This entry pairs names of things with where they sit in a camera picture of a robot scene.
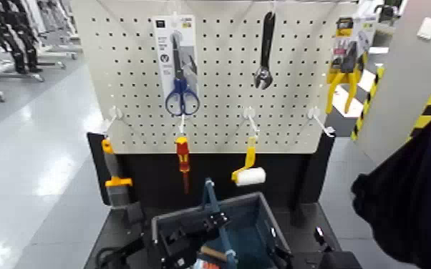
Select blue crate handle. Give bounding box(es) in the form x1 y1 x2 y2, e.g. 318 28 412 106
201 177 238 269

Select blue handled scissors in package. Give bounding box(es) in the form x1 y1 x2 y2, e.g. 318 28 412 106
152 14 201 117

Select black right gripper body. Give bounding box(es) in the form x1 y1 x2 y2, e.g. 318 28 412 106
318 249 364 269

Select dark navy cloth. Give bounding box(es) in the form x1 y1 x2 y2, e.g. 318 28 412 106
350 117 431 269

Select white perforated pegboard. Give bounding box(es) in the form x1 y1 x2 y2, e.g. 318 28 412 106
72 0 359 155

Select wooden tool handle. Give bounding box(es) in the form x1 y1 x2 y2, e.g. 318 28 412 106
199 245 228 263

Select blue plastic crate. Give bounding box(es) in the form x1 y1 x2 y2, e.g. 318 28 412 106
150 191 292 269

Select black adjustable wrench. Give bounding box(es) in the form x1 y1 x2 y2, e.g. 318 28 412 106
253 11 276 91

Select red yellow screwdriver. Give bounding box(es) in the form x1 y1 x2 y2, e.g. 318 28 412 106
175 135 191 195

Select black robot on white stand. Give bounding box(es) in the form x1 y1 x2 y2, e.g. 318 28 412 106
0 0 47 84

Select white wall switch plate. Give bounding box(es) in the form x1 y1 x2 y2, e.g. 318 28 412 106
417 16 431 41

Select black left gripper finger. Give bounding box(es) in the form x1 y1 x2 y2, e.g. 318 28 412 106
218 210 233 228
200 215 220 233

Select yellow handled white paint roller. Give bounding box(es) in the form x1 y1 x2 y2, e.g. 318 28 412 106
231 134 267 187

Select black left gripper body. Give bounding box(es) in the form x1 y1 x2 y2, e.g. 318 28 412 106
153 220 211 269

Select yellow handled pliers in package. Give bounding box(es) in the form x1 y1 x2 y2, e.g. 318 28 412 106
324 15 377 115

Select red white packaged item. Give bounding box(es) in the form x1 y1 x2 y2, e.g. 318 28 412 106
194 258 221 269

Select orange handled grey scraper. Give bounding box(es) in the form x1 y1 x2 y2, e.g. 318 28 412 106
101 139 134 208

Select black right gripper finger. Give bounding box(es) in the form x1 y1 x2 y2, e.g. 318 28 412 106
275 245 296 269
314 226 331 252

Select black stand back panel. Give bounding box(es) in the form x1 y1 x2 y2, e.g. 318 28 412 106
87 131 336 226

